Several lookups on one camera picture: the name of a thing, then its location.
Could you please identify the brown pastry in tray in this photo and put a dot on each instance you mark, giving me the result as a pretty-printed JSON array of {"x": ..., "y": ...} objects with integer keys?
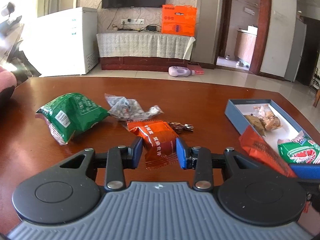
[{"x": 263, "y": 120}]

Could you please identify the purple detergent bottle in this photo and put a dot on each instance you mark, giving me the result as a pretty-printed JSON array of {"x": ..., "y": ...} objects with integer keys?
[{"x": 176, "y": 71}]

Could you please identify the dark brown candy wrapper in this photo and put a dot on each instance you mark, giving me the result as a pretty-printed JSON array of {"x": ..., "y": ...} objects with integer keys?
[{"x": 179, "y": 127}]

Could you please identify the pink sleeve forearm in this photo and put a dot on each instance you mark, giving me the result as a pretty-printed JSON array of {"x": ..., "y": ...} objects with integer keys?
[{"x": 8, "y": 83}]

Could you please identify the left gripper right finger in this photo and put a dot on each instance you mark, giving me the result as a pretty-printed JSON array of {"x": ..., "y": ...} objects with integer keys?
[{"x": 203, "y": 162}]

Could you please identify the green snack bag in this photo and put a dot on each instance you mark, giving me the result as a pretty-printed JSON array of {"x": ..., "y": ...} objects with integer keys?
[{"x": 70, "y": 115}]

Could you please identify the white wall power strip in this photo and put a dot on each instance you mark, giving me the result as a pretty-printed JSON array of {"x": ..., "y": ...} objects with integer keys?
[{"x": 137, "y": 21}]

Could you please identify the grey refrigerator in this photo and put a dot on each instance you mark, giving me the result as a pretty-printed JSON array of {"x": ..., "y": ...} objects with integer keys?
[{"x": 296, "y": 51}]

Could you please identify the orange cardboard box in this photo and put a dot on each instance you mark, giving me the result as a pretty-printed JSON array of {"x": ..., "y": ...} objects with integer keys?
[{"x": 178, "y": 20}]

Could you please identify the white chest freezer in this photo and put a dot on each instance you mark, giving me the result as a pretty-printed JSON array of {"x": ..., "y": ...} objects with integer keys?
[{"x": 62, "y": 43}]

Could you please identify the green red cracker packet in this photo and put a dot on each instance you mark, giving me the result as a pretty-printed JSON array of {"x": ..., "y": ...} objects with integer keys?
[{"x": 299, "y": 150}]

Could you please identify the red-orange snack packet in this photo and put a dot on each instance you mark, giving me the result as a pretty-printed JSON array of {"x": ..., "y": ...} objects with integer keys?
[{"x": 258, "y": 149}]

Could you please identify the tv cabinet with lace cloth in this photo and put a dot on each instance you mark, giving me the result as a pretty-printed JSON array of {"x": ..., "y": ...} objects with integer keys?
[{"x": 149, "y": 51}]

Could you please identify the blue cardboard box tray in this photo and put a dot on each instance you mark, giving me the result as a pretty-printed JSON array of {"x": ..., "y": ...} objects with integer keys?
[{"x": 237, "y": 108}]

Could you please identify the clear nut snack bag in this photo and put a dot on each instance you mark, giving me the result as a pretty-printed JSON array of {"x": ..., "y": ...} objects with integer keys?
[{"x": 124, "y": 109}]

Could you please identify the scooter by window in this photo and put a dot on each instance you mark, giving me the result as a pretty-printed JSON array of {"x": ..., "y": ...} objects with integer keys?
[{"x": 13, "y": 58}]

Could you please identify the orange snack packet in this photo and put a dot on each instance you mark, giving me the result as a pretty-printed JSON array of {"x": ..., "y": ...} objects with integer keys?
[{"x": 159, "y": 140}]

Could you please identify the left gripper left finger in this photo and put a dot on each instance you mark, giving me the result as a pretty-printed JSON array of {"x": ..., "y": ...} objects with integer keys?
[{"x": 82, "y": 167}]

